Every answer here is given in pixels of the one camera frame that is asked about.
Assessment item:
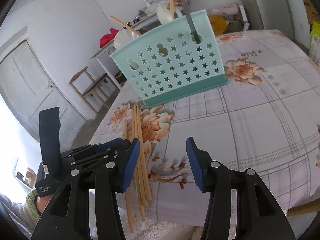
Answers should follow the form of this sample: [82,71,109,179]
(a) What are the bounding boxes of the mint green utensil caddy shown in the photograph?
[110,10,228,107]

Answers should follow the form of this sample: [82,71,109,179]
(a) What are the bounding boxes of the white plastic soup spoon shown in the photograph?
[113,29,139,49]

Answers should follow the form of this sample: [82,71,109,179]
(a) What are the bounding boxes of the white plastic ladle spoon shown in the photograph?
[157,2,174,25]

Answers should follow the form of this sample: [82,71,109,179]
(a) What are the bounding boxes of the person left hand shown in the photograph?
[36,194,53,214]

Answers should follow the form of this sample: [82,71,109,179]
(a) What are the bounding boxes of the floral plaid tablecloth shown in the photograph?
[91,30,319,225]

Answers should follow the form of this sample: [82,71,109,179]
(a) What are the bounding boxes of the wooden chair dark seat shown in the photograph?
[68,66,119,113]

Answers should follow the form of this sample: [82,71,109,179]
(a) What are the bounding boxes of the white door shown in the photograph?
[1,40,86,148]

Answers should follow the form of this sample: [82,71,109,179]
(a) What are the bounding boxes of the white side table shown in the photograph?
[89,4,186,91]

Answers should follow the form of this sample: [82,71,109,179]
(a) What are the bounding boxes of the red plastic bag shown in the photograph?
[99,28,119,48]

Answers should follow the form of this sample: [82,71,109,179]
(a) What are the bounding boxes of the white rice bag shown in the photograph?
[309,21,320,67]

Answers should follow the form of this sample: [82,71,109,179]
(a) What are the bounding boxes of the silver refrigerator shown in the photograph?
[241,0,295,40]

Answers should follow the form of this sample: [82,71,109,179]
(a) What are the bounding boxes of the cardboard box brown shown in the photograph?
[303,0,320,25]

